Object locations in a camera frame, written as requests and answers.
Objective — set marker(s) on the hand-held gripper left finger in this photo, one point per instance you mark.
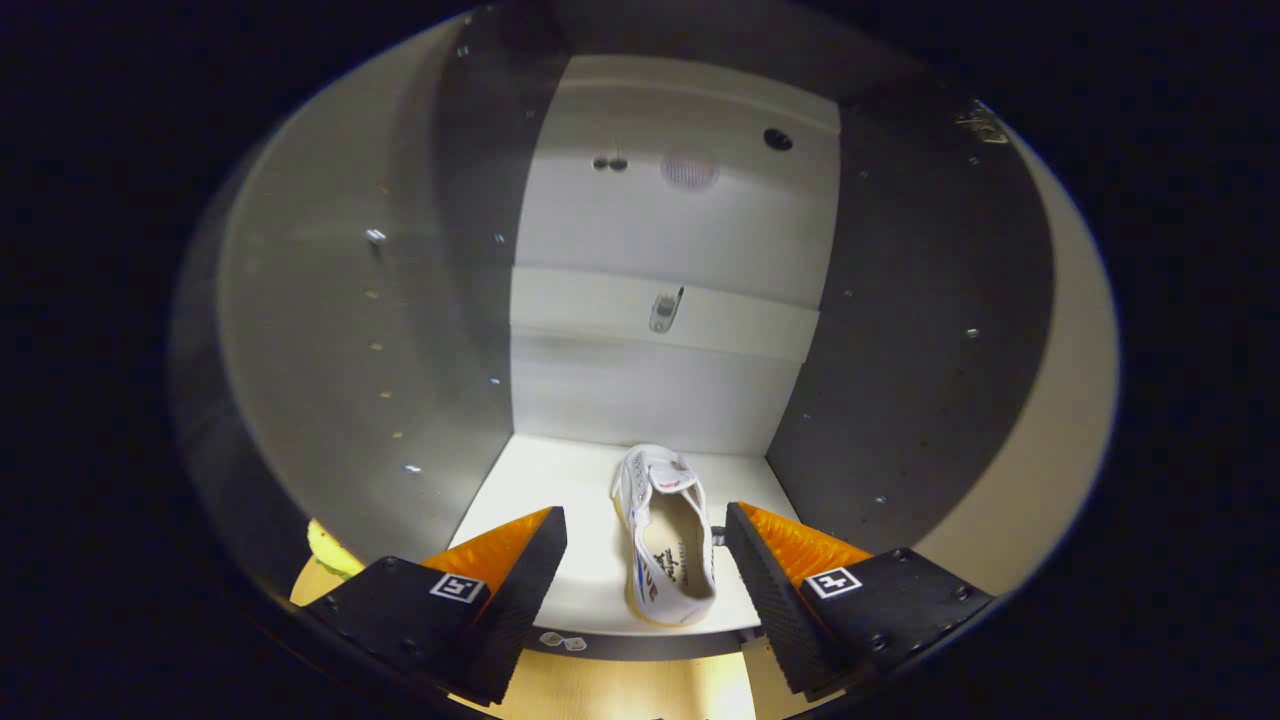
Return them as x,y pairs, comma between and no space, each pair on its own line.
520,600

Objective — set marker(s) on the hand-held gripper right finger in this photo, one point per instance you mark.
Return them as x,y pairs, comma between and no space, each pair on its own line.
770,595

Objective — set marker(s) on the white canvas shoe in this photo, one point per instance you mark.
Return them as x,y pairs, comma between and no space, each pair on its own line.
665,540

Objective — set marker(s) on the grey shoe cabinet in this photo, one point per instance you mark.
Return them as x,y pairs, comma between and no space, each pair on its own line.
650,220

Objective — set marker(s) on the yellow plush pineapple toy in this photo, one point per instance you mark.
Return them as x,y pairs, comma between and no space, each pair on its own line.
330,550

